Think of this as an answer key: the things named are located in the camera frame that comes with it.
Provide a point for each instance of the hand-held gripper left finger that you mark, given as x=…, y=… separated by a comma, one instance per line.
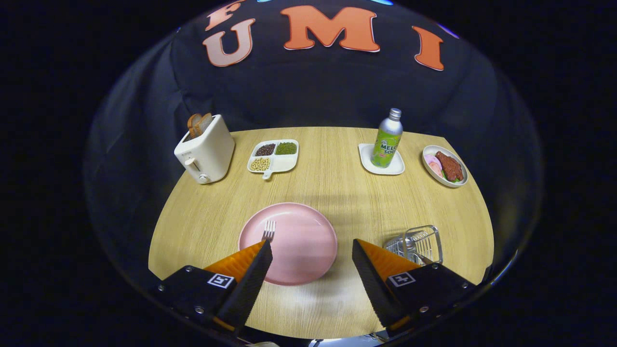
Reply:
x=250, y=284

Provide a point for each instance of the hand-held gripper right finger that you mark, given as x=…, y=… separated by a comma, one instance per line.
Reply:
x=373, y=284

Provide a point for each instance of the pink round plate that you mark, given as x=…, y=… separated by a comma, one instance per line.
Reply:
x=299, y=246

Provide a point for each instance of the white square coaster tray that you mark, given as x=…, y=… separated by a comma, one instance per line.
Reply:
x=396, y=167

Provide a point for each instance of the white oval food plate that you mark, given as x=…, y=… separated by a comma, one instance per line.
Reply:
x=434, y=177

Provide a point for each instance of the white divided bean dish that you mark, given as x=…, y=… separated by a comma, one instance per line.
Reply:
x=284, y=164

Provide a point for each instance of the cream white toaster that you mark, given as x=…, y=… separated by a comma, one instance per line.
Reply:
x=209, y=156

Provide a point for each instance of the pink ham slice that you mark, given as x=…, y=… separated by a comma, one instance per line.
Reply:
x=433, y=164

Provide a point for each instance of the green soda bottle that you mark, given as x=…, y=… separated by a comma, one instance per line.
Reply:
x=385, y=144

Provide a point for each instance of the brown meat piece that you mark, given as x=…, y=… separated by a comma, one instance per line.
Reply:
x=450, y=166

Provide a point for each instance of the toasted bread slice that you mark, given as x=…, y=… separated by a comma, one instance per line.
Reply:
x=205, y=123
x=194, y=124

